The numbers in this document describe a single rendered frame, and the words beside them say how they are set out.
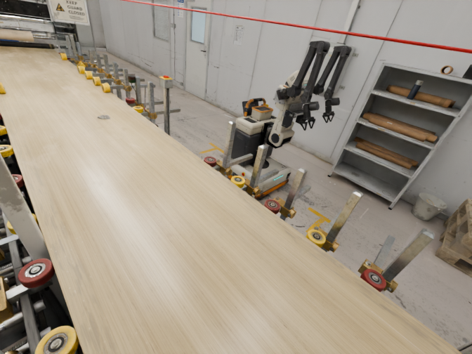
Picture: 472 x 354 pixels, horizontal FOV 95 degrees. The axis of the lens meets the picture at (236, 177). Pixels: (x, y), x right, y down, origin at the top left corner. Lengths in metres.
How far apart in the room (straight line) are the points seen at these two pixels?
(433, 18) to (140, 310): 3.62
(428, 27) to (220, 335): 3.49
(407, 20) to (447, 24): 0.39
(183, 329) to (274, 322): 0.26
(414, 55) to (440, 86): 0.46
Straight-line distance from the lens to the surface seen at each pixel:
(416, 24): 3.62
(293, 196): 1.13
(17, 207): 0.91
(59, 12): 4.70
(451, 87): 3.51
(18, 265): 1.07
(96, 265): 0.88
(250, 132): 2.34
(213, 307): 0.77
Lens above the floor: 1.60
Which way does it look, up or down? 34 degrees down
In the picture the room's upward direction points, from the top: 11 degrees clockwise
